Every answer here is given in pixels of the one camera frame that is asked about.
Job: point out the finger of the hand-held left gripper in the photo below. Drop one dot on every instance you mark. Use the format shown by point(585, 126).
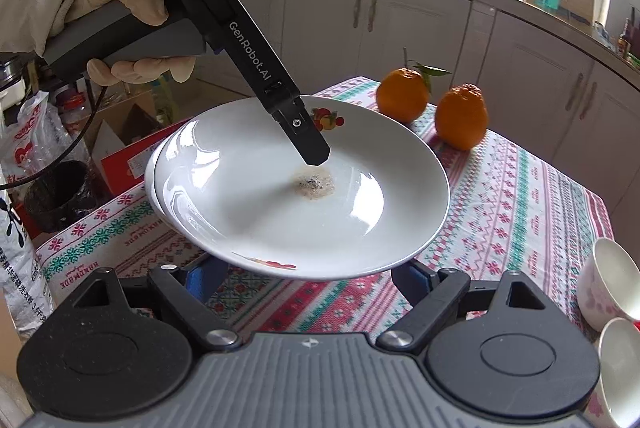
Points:
point(305, 136)

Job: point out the black cup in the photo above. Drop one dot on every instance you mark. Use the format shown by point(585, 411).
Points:
point(55, 198)

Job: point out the printed clear plastic bag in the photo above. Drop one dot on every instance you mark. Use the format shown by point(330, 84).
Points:
point(30, 133)

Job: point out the red lid jar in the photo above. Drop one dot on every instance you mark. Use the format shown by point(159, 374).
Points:
point(75, 113)

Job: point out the dark sauce bottle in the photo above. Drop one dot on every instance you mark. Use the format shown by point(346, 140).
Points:
point(625, 41)

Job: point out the white pink floral bowl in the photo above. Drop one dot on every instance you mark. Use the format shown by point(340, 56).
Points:
point(622, 368)
point(607, 278)

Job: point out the printed white sack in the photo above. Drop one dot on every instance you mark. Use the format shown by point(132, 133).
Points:
point(20, 258)

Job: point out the bumpy orange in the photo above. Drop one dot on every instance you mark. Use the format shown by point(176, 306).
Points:
point(460, 118)

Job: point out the red cardboard box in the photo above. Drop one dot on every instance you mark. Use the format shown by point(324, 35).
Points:
point(130, 163)

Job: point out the white kitchen cabinets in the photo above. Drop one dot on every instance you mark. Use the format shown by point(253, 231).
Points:
point(325, 13)

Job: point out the patterned red green tablecloth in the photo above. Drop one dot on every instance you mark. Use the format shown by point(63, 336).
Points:
point(500, 218)

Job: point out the orange with leafy stem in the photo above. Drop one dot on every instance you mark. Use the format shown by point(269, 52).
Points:
point(402, 96)

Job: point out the white fruit print plate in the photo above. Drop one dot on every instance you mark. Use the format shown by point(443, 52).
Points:
point(350, 188)
point(149, 173)

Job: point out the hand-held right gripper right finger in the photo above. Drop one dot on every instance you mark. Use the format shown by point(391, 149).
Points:
point(412, 283)

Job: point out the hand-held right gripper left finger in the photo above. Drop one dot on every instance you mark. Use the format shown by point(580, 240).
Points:
point(202, 283)

